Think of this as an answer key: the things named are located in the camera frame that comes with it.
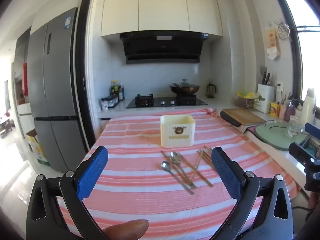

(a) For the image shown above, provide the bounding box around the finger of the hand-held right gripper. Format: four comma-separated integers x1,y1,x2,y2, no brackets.
289,142,317,166
304,123,320,141

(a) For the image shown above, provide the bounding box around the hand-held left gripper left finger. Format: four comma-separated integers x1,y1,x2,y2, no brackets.
26,146,110,240

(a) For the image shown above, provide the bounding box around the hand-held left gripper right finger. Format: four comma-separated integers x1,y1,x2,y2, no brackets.
211,146,294,240

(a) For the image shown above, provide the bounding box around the brown wooden chopstick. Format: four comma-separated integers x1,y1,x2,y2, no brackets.
197,150,214,187
199,148,215,173
191,149,203,184
177,151,197,188
160,150,195,195
203,145,218,171

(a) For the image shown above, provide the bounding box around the metal spoon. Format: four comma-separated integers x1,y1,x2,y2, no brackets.
170,151,197,188
161,160,195,195

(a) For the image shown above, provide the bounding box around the white ribbed utensil box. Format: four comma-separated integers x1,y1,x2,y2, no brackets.
160,114,196,148

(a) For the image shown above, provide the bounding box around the person's right forearm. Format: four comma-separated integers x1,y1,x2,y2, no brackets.
309,192,320,209

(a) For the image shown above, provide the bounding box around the person's left hand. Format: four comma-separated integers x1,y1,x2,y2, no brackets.
102,219,150,240

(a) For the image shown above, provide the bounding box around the clear glass jar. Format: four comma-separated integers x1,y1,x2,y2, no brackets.
287,116,302,138

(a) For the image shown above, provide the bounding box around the white detergent bottle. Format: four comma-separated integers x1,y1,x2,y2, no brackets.
300,88,317,125

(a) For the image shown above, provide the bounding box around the purple bottle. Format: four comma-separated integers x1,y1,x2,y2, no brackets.
285,99,297,122

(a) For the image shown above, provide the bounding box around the green cutting board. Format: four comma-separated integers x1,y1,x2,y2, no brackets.
255,120,309,151

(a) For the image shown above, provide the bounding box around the yellow snack packet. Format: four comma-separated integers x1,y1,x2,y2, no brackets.
270,102,281,117

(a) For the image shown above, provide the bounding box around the pink striped tablecloth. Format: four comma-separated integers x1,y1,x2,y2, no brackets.
56,108,300,240

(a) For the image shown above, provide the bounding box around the pink mat black border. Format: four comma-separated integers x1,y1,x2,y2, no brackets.
243,120,275,142

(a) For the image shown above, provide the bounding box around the black textured pad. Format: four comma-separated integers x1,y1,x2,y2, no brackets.
219,110,242,127

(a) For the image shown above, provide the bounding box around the white knife block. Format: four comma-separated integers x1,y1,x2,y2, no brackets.
257,84,275,113

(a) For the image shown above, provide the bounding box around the cardboard box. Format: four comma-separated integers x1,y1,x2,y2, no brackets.
26,129,50,167

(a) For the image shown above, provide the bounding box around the wooden cutting board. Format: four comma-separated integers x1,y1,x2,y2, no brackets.
222,108,266,126

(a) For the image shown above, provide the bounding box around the yellow plastic bag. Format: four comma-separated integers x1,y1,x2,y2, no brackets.
237,92,260,100

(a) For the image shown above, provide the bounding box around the dark glass pitcher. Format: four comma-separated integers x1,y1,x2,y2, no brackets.
206,82,217,98

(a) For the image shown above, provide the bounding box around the dark frying pan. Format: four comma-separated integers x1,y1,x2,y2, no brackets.
170,82,200,97

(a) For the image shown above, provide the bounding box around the black gas stove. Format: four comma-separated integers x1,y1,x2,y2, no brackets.
126,94,208,109

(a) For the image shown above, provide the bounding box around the hanging printed packet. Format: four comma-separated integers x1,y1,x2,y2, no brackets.
265,21,282,60

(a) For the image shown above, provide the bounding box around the dark low table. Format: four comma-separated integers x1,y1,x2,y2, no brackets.
0,119,12,138

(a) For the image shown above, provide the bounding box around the grey refrigerator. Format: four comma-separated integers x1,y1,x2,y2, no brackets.
26,6,90,173

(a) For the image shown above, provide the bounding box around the glass pan lid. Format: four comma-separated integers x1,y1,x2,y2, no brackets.
172,79,198,87

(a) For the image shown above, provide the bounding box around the red cloth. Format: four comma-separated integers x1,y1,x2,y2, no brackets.
22,62,29,97

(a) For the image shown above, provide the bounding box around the black range hood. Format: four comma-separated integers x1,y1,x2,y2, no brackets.
119,32,209,65

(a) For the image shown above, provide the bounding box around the metal wire rack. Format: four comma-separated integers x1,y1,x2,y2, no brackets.
236,96,259,109

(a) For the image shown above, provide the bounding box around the black window frame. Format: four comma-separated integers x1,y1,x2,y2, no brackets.
271,0,320,105

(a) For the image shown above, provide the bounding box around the black door frame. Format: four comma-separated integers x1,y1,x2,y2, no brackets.
76,0,97,153

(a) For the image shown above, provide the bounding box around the white wall cabinet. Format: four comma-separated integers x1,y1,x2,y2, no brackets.
101,0,223,38

